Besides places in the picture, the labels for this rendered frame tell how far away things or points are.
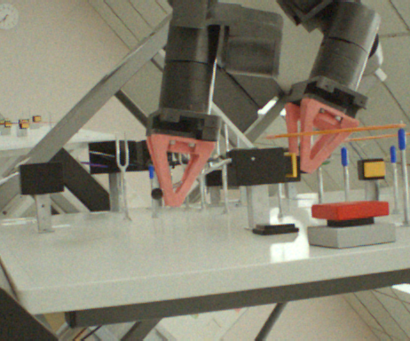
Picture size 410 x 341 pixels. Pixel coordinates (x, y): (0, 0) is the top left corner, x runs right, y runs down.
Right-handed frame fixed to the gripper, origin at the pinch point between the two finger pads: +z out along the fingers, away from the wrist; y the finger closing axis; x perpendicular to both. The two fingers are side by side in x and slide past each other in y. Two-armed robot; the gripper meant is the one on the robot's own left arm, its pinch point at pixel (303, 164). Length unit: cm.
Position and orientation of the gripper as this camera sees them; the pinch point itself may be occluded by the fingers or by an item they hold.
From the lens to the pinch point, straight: 87.0
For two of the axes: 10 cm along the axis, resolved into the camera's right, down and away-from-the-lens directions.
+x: -9.0, -3.5, -2.4
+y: -2.4, -0.5, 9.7
